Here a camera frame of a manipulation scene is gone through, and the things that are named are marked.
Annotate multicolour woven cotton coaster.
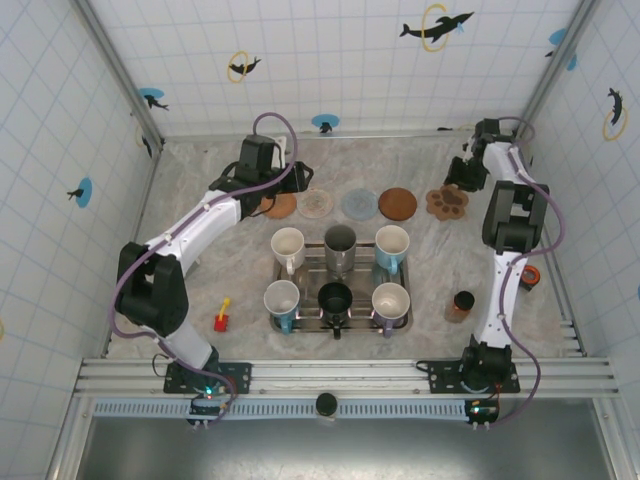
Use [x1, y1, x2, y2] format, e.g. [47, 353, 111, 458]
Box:
[296, 187, 335, 220]

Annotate woven rattan coaster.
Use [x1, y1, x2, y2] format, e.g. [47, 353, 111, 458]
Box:
[260, 193, 299, 221]

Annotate brown paw shaped coaster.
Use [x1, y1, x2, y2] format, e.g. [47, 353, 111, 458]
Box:
[425, 183, 470, 221]

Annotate white ceramic mug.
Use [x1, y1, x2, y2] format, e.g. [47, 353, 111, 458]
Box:
[270, 227, 307, 276]

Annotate brown round cork coaster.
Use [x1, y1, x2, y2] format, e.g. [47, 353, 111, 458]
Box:
[377, 187, 418, 221]

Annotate blue woven cotton coaster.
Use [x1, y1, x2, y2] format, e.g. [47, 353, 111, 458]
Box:
[341, 187, 379, 221]

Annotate light blue mug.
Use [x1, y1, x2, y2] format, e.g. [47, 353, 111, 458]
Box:
[373, 224, 411, 276]

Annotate teal mug white inside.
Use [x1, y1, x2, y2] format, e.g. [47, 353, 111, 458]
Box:
[263, 279, 301, 336]

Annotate purple mug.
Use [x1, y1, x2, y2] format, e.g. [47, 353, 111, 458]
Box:
[370, 282, 412, 339]

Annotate stainless steel cup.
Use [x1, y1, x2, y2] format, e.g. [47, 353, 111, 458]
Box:
[323, 224, 359, 279]

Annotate black cup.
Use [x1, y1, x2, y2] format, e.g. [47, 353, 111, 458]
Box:
[317, 281, 354, 341]

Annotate penguin blue patch sticker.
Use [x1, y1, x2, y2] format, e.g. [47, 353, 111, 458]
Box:
[310, 113, 341, 135]

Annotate stainless steel tray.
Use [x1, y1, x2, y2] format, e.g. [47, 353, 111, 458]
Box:
[269, 242, 415, 335]

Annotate orange tape roll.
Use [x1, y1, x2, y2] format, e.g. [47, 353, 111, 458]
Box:
[519, 266, 543, 292]

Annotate shark blue patch sticker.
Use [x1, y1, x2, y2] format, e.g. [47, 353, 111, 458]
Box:
[138, 87, 170, 112]

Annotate spice jar black lid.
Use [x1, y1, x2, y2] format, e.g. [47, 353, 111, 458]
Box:
[444, 290, 476, 325]

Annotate red yellow toy shovel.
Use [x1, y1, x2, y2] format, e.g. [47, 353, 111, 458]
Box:
[213, 297, 233, 333]

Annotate blue patch corner sticker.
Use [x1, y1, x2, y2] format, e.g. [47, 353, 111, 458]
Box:
[544, 28, 579, 72]

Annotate seal blue patch sticker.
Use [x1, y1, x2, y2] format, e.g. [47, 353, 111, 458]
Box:
[67, 176, 94, 207]

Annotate black round knob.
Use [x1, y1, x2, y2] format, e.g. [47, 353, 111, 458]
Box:
[314, 392, 339, 417]

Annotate green circuit board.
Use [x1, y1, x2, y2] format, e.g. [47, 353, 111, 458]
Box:
[188, 393, 231, 426]
[464, 399, 500, 426]

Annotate grey metal front panel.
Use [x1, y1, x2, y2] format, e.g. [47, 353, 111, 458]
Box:
[49, 417, 621, 480]

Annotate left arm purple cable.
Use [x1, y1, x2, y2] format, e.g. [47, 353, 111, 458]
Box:
[110, 111, 300, 426]

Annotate aluminium back wall rail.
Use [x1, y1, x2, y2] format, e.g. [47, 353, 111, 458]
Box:
[162, 127, 517, 142]

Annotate small dolphin yellow ring sticker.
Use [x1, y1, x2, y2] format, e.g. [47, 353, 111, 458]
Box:
[227, 49, 263, 84]

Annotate black fish yellow ring sticker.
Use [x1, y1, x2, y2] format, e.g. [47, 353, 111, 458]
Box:
[134, 124, 154, 159]

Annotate aluminium side rail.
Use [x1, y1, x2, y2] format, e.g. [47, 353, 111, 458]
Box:
[519, 132, 586, 357]
[102, 149, 166, 357]

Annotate aluminium corner post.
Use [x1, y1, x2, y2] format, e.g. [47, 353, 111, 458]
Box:
[74, 0, 165, 154]
[513, 0, 599, 137]

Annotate large dolphin yellow ring sticker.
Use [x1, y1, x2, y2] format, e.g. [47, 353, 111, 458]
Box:
[398, 3, 475, 54]

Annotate upright dolphin yellow ring sticker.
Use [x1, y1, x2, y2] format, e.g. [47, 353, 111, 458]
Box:
[602, 87, 629, 142]

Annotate aluminium front frame rail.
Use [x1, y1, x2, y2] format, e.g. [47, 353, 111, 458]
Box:
[74, 357, 624, 399]

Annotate grey slotted cable duct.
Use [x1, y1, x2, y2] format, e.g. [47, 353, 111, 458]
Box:
[92, 398, 501, 420]

